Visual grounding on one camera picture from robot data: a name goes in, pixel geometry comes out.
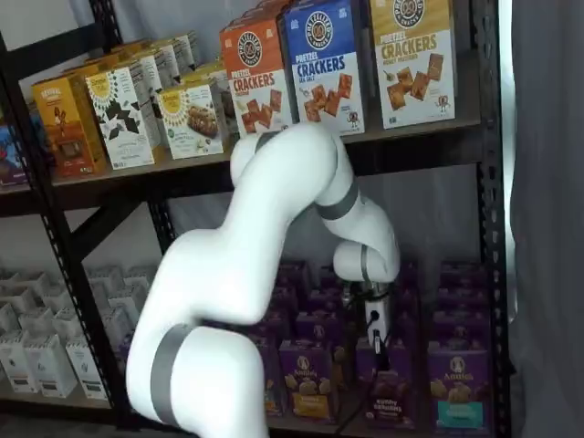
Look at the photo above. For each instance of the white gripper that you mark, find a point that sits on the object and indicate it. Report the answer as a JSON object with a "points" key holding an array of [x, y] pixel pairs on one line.
{"points": [[378, 319]]}

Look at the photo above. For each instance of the purple Annie's box brown patch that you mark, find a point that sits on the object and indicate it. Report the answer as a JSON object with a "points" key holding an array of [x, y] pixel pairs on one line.
{"points": [[392, 397]]}

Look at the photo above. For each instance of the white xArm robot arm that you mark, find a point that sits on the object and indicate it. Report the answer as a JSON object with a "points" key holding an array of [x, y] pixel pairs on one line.
{"points": [[219, 283]]}

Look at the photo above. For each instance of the purple Annie's snack box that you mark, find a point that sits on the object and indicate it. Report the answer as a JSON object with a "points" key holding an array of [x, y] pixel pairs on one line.
{"points": [[319, 326], [294, 271], [406, 299], [328, 276], [405, 328], [326, 301], [461, 305], [458, 335], [408, 274], [292, 292], [461, 279]]}

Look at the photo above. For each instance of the purple Annie's box yellow label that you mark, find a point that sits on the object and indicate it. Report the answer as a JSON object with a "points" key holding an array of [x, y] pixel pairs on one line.
{"points": [[308, 378]]}

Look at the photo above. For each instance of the purple Annie's box teal label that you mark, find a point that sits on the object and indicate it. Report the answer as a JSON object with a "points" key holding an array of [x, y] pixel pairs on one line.
{"points": [[458, 392]]}

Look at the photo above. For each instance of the wooden shelf board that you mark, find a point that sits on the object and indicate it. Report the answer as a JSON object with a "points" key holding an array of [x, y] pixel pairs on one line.
{"points": [[319, 422], [191, 166]]}

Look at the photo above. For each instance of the purple Annie's box green label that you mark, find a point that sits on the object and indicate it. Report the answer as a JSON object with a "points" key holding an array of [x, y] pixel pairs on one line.
{"points": [[274, 374]]}

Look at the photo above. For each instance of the black metal shelf rack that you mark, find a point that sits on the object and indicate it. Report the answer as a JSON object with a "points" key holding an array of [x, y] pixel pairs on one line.
{"points": [[490, 228], [18, 205]]}

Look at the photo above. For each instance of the blue pretzel crackers box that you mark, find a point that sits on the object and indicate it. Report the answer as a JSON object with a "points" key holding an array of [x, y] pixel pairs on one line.
{"points": [[326, 68]]}

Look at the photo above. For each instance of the yellow pretzel crackers box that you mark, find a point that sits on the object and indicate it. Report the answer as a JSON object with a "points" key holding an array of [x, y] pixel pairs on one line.
{"points": [[413, 64]]}

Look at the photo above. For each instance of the Simple Mills bar box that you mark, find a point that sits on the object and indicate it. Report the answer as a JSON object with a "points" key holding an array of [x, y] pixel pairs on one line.
{"points": [[229, 105], [191, 123]]}

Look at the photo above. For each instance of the orange pretzel crackers box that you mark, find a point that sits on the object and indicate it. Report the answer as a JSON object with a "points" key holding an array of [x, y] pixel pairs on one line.
{"points": [[257, 77], [269, 9]]}

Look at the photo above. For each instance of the white Sweet Thins box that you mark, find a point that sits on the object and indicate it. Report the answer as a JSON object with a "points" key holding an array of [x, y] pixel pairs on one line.
{"points": [[150, 68], [118, 123]]}

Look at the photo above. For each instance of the orange snack box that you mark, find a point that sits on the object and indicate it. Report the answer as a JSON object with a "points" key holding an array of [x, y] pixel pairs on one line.
{"points": [[68, 132], [80, 68]]}

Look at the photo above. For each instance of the blue and purple snack box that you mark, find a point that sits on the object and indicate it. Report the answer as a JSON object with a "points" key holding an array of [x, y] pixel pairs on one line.
{"points": [[11, 155]]}

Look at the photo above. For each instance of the white carton dark label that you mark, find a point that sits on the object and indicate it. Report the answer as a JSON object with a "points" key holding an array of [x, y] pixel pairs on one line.
{"points": [[119, 319], [18, 297], [13, 367], [68, 325], [89, 369], [58, 296], [36, 324], [105, 275], [50, 367], [114, 292]]}

